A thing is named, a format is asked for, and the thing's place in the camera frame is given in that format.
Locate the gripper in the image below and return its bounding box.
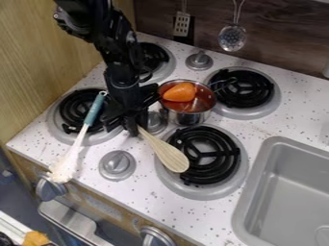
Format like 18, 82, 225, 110
98, 63, 163, 137

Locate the wooden spoon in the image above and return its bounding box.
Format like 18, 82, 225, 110
136, 124, 192, 174

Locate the orange toy carrot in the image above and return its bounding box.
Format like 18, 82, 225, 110
162, 82, 200, 103

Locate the silver pot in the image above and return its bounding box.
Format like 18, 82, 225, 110
156, 76, 240, 127

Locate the toy stove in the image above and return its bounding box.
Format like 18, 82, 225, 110
44, 41, 285, 202

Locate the silver slotted spatula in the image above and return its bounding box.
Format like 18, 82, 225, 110
172, 0, 193, 38

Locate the yellow toy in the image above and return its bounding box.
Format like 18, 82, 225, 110
20, 231, 53, 246

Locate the toy sink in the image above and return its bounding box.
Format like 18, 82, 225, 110
230, 135, 329, 246

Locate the blue handled white brush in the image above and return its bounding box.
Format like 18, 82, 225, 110
47, 90, 110, 185

